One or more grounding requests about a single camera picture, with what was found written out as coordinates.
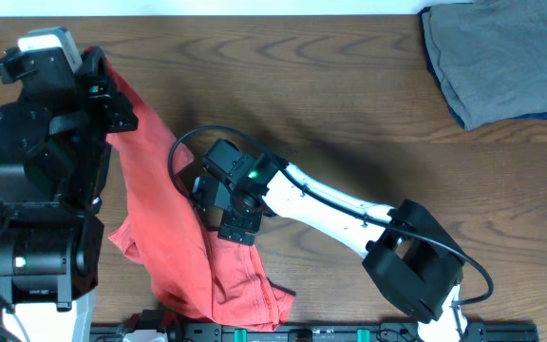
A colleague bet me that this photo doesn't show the red soccer t-shirt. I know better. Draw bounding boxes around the red soccer t-shirt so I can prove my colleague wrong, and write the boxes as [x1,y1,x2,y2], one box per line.
[107,70,295,332]

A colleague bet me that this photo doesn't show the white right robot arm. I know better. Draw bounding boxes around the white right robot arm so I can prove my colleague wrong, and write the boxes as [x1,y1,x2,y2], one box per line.
[193,140,467,341]

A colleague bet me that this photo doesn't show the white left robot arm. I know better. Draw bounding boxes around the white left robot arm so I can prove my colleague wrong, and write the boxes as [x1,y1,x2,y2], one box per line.
[0,47,139,341]

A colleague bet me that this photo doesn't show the grey folded garment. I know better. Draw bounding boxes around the grey folded garment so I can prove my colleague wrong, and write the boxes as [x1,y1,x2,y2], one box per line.
[429,0,547,130]

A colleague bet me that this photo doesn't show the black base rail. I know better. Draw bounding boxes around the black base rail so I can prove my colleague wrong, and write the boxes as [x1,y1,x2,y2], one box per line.
[88,309,539,342]

